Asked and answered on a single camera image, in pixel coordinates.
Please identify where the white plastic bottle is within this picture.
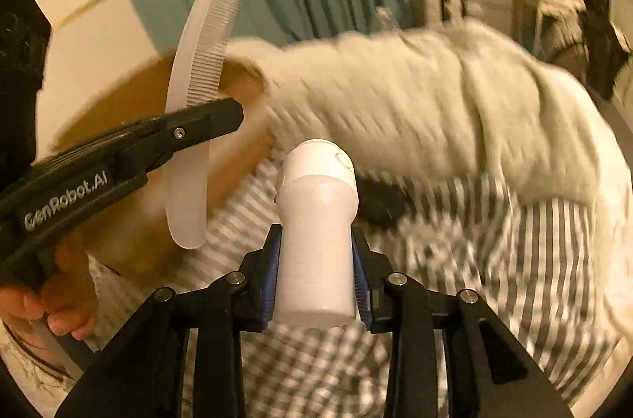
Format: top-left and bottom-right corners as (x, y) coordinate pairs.
(273, 140), (358, 329)

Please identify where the translucent white comb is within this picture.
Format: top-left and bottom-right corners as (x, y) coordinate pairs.
(164, 0), (240, 250)

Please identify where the person's hand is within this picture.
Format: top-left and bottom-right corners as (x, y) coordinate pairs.
(1, 234), (98, 348)

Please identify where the cream knitted blanket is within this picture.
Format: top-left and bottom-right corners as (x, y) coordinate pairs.
(227, 19), (632, 333)

